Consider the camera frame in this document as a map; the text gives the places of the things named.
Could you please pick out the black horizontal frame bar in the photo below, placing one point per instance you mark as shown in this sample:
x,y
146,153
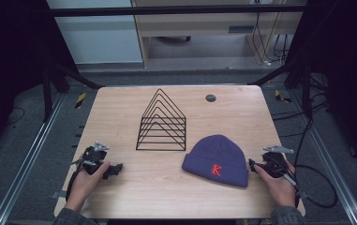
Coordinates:
x,y
166,11

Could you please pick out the aluminium floor rail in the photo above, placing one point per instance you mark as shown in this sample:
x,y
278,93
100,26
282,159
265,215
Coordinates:
x,y
26,162
332,162

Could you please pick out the dark curtain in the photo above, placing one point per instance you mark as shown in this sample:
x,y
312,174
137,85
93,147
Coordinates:
x,y
348,62
7,62

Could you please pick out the person's right hand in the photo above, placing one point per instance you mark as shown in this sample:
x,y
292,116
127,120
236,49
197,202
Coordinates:
x,y
279,190

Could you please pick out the person's left hand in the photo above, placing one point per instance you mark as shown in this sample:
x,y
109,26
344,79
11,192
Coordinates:
x,y
85,186

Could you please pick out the yellow black striped tape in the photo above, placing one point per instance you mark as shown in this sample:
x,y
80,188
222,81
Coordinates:
x,y
280,97
80,100

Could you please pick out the white cabinet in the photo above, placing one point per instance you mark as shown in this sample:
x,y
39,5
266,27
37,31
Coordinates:
x,y
98,40

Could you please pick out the light wooden desk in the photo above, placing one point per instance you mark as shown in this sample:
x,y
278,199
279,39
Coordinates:
x,y
198,26

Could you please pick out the black metal stand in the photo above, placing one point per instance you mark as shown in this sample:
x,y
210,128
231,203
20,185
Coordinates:
x,y
46,93
305,90

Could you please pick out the round grey table grommet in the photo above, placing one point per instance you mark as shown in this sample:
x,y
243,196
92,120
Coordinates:
x,y
210,98

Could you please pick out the purple knitted beanie hat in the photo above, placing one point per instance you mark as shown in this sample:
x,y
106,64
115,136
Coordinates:
x,y
216,156

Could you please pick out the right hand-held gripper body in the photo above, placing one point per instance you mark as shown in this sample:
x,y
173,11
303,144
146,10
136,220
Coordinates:
x,y
274,162

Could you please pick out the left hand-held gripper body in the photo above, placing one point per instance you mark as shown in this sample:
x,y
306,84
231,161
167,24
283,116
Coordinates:
x,y
93,156

